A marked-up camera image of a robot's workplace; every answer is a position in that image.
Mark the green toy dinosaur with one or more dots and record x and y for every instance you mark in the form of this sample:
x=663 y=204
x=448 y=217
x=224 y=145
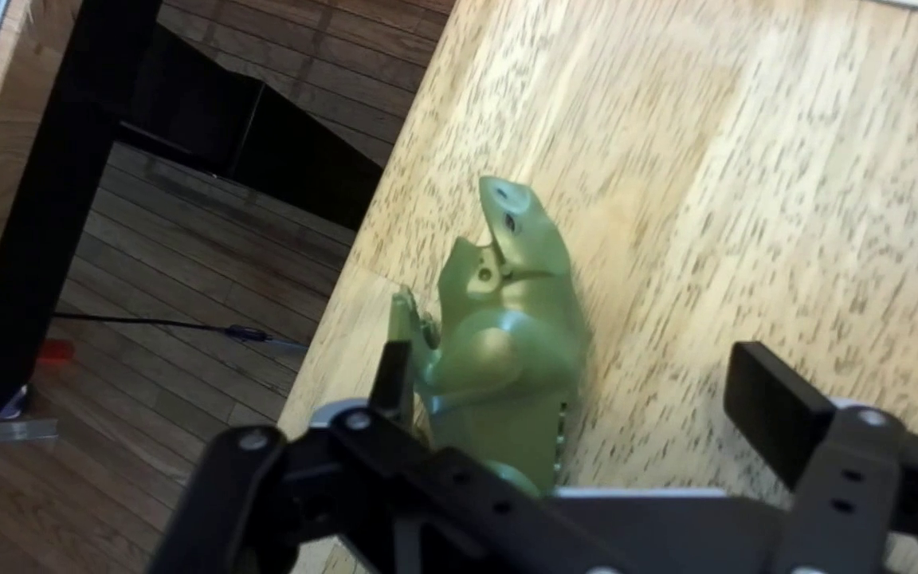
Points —
x=501 y=362

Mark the black metal stand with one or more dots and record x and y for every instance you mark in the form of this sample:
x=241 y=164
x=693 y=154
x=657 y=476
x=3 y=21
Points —
x=46 y=234

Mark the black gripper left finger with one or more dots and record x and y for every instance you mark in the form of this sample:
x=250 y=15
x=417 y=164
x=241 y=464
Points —
x=396 y=383

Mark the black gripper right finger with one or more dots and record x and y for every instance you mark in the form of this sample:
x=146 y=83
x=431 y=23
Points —
x=790 y=417

